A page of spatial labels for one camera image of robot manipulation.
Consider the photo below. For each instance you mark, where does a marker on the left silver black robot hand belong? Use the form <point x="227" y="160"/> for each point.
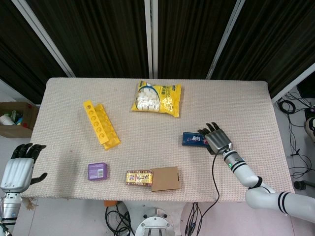
<point x="17" y="173"/>

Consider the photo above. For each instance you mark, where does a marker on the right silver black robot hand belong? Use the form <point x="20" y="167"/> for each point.
<point x="219" y="141"/>

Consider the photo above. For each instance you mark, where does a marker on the small blue box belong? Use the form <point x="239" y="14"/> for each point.
<point x="192" y="139"/>

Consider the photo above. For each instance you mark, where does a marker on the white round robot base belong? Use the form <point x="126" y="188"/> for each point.
<point x="155" y="225"/>

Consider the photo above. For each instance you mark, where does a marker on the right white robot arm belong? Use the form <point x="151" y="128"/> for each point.
<point x="263" y="196"/>

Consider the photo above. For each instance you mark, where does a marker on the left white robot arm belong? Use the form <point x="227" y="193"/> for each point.
<point x="9" y="209"/>

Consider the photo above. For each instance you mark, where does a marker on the cardboard box with items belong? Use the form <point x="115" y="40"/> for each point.
<point x="23" y="132"/>

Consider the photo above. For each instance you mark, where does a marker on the white paper cup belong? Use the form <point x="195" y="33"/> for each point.
<point x="6" y="120"/>

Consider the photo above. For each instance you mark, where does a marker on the brown cardboard box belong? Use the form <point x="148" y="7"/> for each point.
<point x="166" y="179"/>

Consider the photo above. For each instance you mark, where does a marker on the beige woven tablecloth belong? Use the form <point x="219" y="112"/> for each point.
<point x="147" y="147"/>

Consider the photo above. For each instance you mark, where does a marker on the yellow bag of sugar cubes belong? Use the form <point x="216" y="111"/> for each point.
<point x="157" y="99"/>

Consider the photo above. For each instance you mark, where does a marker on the purple cardboard box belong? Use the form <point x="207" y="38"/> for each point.
<point x="98" y="171"/>

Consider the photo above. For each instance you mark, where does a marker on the red and gold box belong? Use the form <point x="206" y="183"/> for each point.
<point x="139" y="177"/>

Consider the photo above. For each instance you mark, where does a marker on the white and black shoe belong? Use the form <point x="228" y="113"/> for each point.
<point x="310" y="129"/>

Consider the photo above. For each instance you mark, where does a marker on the black cylindrical floor object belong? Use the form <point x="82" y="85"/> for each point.
<point x="301" y="185"/>

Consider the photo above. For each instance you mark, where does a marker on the yellow plastic test tube rack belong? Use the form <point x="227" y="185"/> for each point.
<point x="102" y="125"/>

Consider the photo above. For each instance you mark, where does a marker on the small orange object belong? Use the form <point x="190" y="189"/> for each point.
<point x="110" y="203"/>

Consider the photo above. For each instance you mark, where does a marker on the dark pleated curtain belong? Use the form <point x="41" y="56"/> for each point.
<point x="187" y="37"/>
<point x="98" y="37"/>
<point x="14" y="61"/>
<point x="270" y="37"/>

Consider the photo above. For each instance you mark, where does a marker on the white metal frame post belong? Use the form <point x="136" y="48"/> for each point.
<point x="150" y="37"/>
<point x="44" y="37"/>
<point x="225" y="41"/>
<point x="292" y="82"/>

